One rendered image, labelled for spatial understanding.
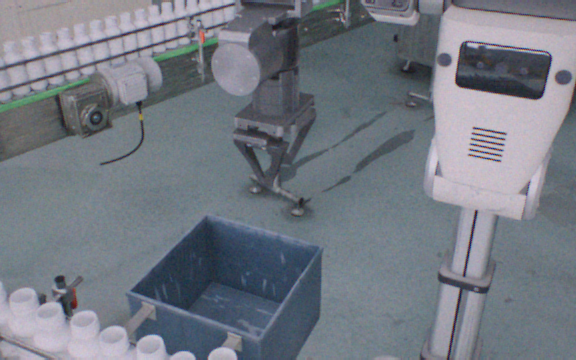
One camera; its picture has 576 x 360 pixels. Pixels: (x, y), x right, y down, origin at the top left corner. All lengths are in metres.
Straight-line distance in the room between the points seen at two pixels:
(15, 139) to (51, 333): 1.24
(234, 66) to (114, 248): 2.44
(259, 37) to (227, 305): 1.02
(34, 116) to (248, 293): 0.98
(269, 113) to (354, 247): 2.25
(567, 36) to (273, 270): 0.84
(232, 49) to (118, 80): 1.51
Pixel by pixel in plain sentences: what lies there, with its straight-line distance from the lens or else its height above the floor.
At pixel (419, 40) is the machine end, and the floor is 0.30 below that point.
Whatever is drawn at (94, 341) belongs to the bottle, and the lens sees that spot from 0.98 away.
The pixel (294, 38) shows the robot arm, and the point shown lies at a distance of 0.71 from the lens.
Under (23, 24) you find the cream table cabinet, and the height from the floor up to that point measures 0.51.
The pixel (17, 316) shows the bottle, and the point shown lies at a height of 1.14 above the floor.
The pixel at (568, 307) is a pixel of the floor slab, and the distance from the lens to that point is 2.87.
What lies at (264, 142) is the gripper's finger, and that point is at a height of 1.47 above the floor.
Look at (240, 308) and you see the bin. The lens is 1.57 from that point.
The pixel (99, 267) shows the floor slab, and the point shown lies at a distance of 2.95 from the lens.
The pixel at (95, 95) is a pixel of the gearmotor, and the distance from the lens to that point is 2.12.
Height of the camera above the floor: 1.81
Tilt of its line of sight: 32 degrees down
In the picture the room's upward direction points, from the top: straight up
